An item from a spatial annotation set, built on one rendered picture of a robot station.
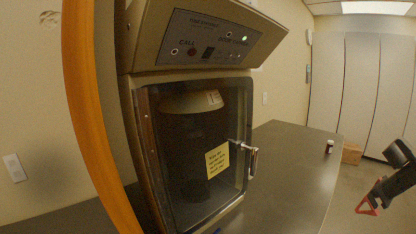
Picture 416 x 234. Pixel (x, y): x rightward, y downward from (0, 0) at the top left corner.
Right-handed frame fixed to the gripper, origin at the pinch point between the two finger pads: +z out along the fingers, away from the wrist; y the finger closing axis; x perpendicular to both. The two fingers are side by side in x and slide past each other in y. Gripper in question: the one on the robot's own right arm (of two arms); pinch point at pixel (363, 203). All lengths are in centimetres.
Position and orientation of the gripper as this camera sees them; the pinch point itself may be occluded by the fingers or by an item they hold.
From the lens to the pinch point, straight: 62.0
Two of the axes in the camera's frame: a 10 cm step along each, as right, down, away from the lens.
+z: -1.2, 7.1, 7.0
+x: 2.9, 7.0, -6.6
